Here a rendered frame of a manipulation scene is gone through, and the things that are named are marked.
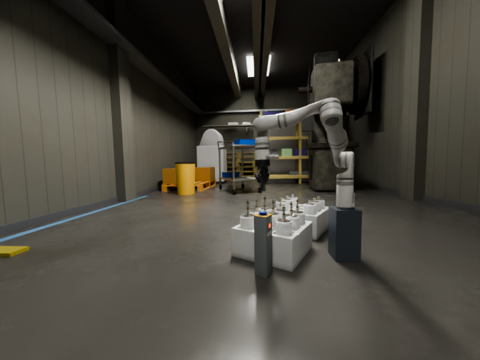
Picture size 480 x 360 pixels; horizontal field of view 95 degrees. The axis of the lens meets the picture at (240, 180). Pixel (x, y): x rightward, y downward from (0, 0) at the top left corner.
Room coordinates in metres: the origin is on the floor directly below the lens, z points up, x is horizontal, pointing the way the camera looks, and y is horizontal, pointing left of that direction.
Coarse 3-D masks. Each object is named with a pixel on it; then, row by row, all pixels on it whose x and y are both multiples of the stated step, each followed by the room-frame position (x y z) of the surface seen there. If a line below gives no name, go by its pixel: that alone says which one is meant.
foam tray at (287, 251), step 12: (240, 228) 1.37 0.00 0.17; (300, 228) 1.30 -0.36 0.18; (240, 240) 1.29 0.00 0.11; (252, 240) 1.25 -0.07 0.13; (276, 240) 1.17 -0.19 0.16; (288, 240) 1.13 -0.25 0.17; (300, 240) 1.23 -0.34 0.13; (240, 252) 1.30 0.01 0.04; (252, 252) 1.25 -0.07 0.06; (276, 252) 1.17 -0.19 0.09; (288, 252) 1.13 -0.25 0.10; (300, 252) 1.23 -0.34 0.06; (276, 264) 1.17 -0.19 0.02; (288, 264) 1.13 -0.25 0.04
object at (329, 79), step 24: (312, 72) 4.60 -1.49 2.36; (336, 72) 4.10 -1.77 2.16; (360, 72) 4.05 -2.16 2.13; (312, 96) 4.57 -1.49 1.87; (336, 96) 4.11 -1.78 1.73; (360, 96) 4.08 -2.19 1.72; (312, 120) 4.23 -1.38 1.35; (312, 144) 4.11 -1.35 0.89; (312, 168) 4.48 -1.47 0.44; (336, 168) 4.06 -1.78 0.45
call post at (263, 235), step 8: (256, 216) 1.09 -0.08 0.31; (256, 224) 1.09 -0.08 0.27; (264, 224) 1.06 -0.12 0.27; (256, 232) 1.09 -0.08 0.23; (264, 232) 1.06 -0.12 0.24; (256, 240) 1.09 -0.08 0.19; (264, 240) 1.06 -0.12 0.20; (256, 248) 1.09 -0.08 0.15; (264, 248) 1.06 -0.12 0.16; (256, 256) 1.09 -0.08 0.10; (264, 256) 1.06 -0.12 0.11; (256, 264) 1.09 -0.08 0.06; (264, 264) 1.06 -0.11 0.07; (256, 272) 1.09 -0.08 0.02; (264, 272) 1.06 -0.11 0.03
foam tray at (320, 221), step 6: (300, 204) 2.03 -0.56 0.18; (288, 210) 1.80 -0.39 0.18; (300, 210) 1.79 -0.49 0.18; (324, 210) 1.78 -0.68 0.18; (306, 216) 1.63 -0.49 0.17; (312, 216) 1.60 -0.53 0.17; (318, 216) 1.61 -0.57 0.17; (324, 216) 1.75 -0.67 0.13; (312, 222) 1.60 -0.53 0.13; (318, 222) 1.61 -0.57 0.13; (324, 222) 1.75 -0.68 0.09; (312, 228) 1.60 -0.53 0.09; (318, 228) 1.61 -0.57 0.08; (324, 228) 1.75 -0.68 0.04; (312, 234) 1.60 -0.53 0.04; (318, 234) 1.61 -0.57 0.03
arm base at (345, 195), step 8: (336, 184) 1.30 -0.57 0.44; (344, 184) 1.25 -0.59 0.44; (352, 184) 1.26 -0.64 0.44; (336, 192) 1.30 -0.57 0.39; (344, 192) 1.25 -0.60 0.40; (352, 192) 1.26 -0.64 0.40; (336, 200) 1.29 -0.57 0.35; (344, 200) 1.25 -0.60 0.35; (352, 200) 1.26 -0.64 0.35; (344, 208) 1.25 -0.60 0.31; (352, 208) 1.26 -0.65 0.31
